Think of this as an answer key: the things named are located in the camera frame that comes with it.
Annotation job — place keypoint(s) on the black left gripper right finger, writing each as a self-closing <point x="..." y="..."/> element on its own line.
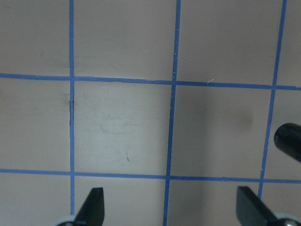
<point x="250" y="210"/>

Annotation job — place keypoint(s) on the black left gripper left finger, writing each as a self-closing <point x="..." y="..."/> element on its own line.
<point x="92" y="211"/>

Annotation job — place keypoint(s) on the dark wine bottle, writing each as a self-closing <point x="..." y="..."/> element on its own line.
<point x="287" y="139"/>

